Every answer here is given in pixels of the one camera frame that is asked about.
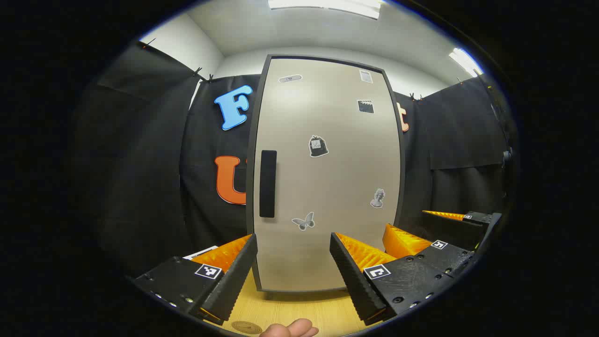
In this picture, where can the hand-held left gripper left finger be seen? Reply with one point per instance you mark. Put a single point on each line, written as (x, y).
(234, 281)

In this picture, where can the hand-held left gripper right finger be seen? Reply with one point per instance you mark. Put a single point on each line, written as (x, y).
(351, 276)

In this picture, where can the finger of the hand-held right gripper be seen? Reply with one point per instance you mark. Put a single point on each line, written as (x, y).
(477, 217)
(405, 241)

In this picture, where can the round brown coaster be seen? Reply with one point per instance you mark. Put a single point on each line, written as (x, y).
(246, 327)

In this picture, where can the dark grey cabinet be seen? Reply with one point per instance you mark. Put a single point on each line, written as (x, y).
(251, 196)

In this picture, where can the grey cabinet door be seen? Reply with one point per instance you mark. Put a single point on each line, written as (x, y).
(327, 187)

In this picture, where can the white printed leaflet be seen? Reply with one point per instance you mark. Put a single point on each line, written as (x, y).
(201, 252)

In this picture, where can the black backdrop cloth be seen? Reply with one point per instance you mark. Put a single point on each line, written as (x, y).
(140, 164)

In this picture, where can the long ceiling light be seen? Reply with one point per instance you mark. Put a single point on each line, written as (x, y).
(465, 61)
(327, 7)

